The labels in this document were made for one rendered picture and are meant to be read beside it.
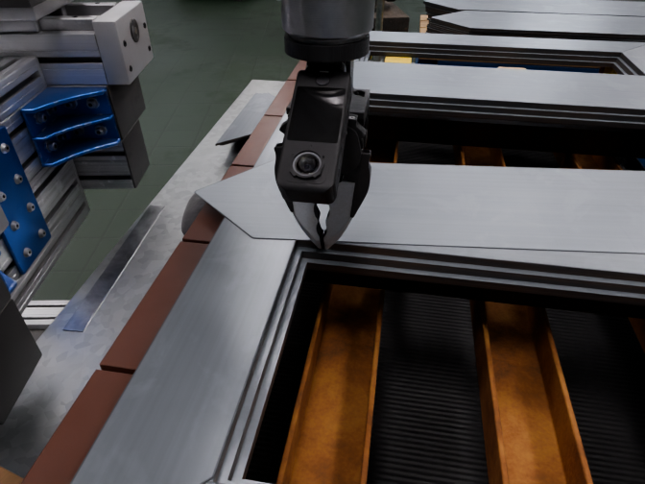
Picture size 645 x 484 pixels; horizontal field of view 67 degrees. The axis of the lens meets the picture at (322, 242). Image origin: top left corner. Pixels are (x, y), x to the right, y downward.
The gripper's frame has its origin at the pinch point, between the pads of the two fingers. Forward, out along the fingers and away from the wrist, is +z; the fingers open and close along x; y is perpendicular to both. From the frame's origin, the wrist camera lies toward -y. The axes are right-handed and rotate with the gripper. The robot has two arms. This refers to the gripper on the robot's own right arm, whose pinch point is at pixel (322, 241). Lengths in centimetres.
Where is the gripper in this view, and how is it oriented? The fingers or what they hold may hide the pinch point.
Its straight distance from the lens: 50.6
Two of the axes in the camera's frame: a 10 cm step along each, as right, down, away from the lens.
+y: 1.7, -5.9, 7.9
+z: 0.0, 8.0, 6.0
